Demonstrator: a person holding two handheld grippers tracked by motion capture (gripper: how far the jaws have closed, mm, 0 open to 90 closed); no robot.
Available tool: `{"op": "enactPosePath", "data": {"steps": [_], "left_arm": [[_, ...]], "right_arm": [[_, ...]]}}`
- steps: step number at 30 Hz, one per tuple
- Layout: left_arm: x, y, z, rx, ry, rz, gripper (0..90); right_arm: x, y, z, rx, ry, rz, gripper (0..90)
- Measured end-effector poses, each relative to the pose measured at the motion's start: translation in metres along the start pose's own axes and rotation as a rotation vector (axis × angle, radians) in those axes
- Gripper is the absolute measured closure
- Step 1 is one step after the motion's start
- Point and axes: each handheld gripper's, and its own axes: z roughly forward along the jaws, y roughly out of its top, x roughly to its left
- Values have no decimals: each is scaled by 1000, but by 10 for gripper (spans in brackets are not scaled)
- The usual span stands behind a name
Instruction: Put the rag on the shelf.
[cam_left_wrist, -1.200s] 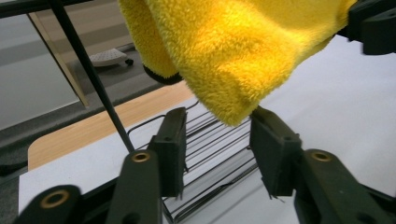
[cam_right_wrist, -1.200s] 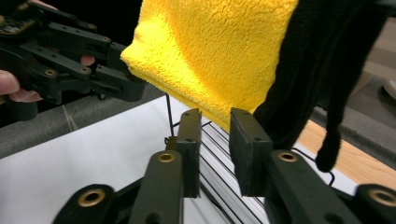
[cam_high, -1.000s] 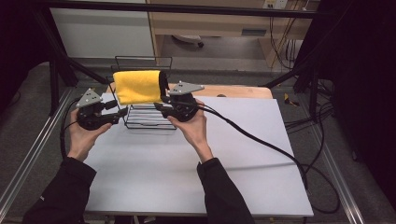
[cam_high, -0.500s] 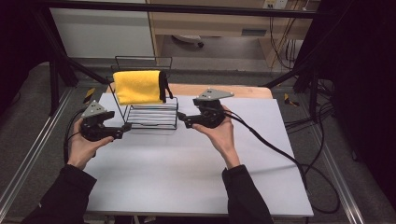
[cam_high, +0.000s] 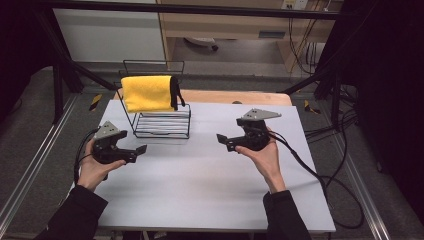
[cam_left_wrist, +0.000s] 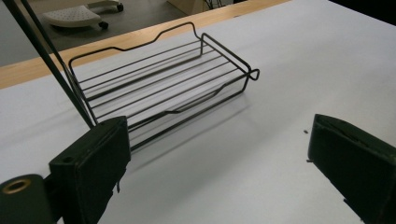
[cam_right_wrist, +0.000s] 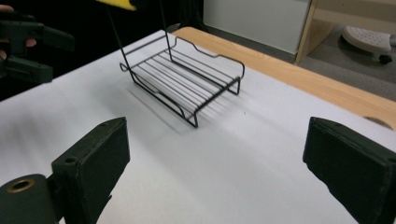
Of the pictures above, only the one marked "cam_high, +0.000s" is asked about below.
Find yellow black floor tape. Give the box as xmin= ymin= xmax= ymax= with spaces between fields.
xmin=88 ymin=93 xmax=103 ymax=112
xmin=303 ymin=99 xmax=322 ymax=115

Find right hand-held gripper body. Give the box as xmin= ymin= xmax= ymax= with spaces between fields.
xmin=225 ymin=108 xmax=283 ymax=153

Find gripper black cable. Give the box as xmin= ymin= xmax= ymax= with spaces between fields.
xmin=73 ymin=127 xmax=101 ymax=184
xmin=266 ymin=130 xmax=365 ymax=230

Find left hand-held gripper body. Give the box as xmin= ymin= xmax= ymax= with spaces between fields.
xmin=91 ymin=120 xmax=138 ymax=165

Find white wall power outlet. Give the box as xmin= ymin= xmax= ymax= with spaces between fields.
xmin=281 ymin=0 xmax=309 ymax=10

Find aluminium floor rail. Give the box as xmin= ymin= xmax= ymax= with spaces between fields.
xmin=0 ymin=94 xmax=79 ymax=231
xmin=328 ymin=126 xmax=393 ymax=240

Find white cabinet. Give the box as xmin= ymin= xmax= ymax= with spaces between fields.
xmin=52 ymin=8 xmax=166 ymax=63

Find person's right hand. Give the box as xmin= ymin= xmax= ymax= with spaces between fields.
xmin=234 ymin=128 xmax=288 ymax=194

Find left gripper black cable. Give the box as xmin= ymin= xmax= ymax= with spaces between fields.
xmin=73 ymin=127 xmax=101 ymax=184

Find dark curtain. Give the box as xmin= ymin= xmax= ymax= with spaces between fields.
xmin=333 ymin=0 xmax=424 ymax=214
xmin=0 ymin=0 xmax=54 ymax=114

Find white chair base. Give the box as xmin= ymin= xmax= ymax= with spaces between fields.
xmin=183 ymin=36 xmax=220 ymax=52

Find hanging cables under desk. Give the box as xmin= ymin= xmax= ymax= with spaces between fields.
xmin=288 ymin=16 xmax=321 ymax=76

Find black floor cables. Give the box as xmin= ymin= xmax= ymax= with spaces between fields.
xmin=304 ymin=83 xmax=359 ymax=141

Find light wooden desk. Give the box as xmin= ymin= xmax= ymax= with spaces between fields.
xmin=156 ymin=0 xmax=344 ymax=73

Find black metal frame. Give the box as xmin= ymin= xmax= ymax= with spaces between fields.
xmin=33 ymin=0 xmax=354 ymax=124

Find person's left hand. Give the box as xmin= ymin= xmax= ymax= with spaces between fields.
xmin=77 ymin=138 xmax=127 ymax=193

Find black wire rack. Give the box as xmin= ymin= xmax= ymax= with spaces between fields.
xmin=113 ymin=59 xmax=192 ymax=140

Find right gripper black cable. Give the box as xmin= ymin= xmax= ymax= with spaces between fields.
xmin=266 ymin=130 xmax=365 ymax=230

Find yellow towel with black trim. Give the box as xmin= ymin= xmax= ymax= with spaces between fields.
xmin=120 ymin=75 xmax=186 ymax=114

